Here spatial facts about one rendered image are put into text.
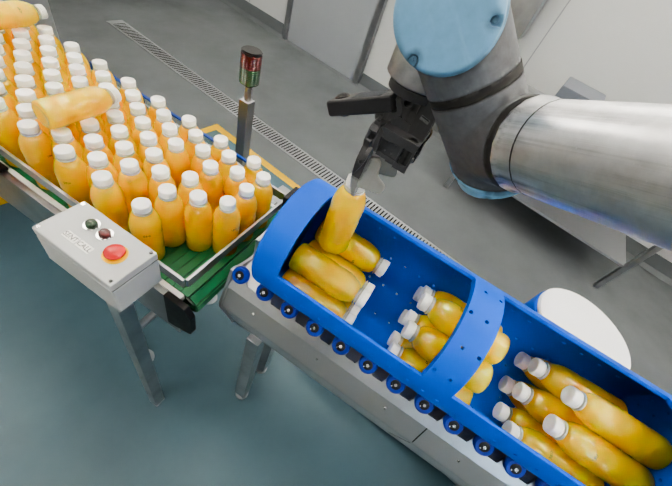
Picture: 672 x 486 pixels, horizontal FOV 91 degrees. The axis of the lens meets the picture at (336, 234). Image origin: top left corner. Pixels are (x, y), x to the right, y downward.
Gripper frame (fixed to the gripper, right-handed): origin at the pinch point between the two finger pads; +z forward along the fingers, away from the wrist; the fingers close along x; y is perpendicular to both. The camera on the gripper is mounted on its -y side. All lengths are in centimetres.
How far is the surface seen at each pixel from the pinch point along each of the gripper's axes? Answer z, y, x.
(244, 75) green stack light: 13, -53, 33
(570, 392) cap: 17, 56, 0
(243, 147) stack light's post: 39, -52, 34
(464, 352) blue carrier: 12.9, 32.5, -9.5
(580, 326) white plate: 29, 69, 34
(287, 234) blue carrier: 12.5, -6.6, -9.4
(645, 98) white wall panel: 18, 121, 316
